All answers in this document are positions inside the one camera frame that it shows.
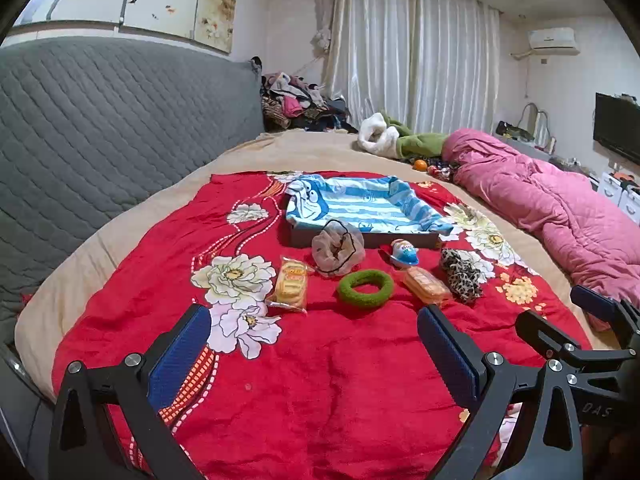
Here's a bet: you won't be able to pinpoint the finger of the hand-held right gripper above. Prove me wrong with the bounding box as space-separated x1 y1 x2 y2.
571 285 640 333
516 310 583 361

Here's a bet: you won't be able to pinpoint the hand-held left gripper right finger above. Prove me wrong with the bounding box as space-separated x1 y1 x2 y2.
416 304 586 480

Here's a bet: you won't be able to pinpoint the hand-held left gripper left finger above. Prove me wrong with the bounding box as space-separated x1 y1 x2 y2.
48 303 213 480

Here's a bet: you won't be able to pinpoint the orange rice cracker packet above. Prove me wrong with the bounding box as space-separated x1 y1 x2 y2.
400 266 453 307

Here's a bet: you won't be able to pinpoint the leopard print scrunchie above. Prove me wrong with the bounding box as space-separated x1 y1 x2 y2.
439 248 485 305

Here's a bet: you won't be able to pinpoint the red blue egg toy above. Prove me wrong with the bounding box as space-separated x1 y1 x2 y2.
390 238 421 269

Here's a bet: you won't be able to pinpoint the green fuzzy scrunchie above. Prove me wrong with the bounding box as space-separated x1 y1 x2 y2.
337 269 395 311

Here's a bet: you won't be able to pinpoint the dark grey box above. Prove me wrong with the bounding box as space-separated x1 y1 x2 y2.
285 192 443 251

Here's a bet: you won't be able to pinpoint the yellow rice cracker packet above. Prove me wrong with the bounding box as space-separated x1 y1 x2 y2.
265 255 316 315

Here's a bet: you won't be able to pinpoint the beige sheer scrunchie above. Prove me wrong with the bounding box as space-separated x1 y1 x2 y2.
311 219 365 277

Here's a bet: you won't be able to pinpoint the pink quilt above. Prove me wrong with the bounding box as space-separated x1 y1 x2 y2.
441 128 640 333

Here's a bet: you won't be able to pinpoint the white drawer cabinet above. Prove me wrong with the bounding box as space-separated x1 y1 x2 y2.
597 167 640 223

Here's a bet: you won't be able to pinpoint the red floral blanket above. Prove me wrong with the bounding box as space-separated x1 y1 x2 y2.
51 170 593 480

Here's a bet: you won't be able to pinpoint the tray with blue striped cloth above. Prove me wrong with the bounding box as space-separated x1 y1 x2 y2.
285 174 454 237

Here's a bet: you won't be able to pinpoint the black television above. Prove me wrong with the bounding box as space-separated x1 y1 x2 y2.
593 92 640 166

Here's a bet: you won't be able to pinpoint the pile of wrapped candies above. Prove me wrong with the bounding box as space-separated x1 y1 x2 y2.
427 157 458 183

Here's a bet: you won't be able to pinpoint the black bag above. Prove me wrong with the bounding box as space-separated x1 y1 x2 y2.
495 120 533 142

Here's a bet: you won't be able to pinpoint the arched mirror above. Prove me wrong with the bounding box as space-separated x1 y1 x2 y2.
520 102 553 148

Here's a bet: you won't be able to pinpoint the green jacket white fleece lining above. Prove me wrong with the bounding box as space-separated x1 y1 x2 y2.
357 112 451 161

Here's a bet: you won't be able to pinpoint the beige bed sheet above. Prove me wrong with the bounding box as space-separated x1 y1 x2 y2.
14 129 621 401

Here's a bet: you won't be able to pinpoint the grey quilted headboard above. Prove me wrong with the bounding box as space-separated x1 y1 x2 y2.
0 35 266 346

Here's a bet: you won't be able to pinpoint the white air conditioner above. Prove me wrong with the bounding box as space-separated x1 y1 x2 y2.
527 27 582 56

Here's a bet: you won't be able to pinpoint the pile of clothes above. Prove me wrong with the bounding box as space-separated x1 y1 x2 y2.
260 71 358 135

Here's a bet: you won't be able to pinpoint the white curtain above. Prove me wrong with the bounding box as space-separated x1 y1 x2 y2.
320 0 501 133

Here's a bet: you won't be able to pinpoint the painted wall panels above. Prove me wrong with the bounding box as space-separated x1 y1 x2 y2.
12 0 238 56

